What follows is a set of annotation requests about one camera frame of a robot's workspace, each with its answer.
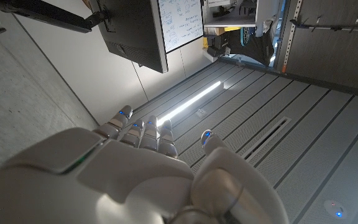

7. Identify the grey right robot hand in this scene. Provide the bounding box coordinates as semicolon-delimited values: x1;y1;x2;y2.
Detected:
0;105;290;224

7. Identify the linear ceiling light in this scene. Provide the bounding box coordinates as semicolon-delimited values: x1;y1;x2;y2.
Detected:
156;80;223;127

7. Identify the black computer monitor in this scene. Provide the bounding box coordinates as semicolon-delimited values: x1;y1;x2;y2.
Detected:
89;0;169;74

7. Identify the ceiling air vent slot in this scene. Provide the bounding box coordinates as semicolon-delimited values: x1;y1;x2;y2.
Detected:
241;116;292;161

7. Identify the whiteboard with writing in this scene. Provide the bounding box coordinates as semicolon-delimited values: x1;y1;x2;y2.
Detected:
157;0;204;54

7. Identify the black fabric cover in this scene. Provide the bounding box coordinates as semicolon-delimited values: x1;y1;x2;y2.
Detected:
228;26;275;67

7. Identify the white shelf cabinet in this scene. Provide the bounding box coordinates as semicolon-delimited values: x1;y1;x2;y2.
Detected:
202;0;281;63

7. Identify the round ceiling sensor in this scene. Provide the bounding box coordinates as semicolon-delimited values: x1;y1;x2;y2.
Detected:
323;199;348;220

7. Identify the white perforated rail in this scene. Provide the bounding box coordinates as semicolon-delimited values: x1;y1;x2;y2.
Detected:
280;0;304;74

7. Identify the wall hook rail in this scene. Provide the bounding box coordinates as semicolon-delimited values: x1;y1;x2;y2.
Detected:
289;14;358;34

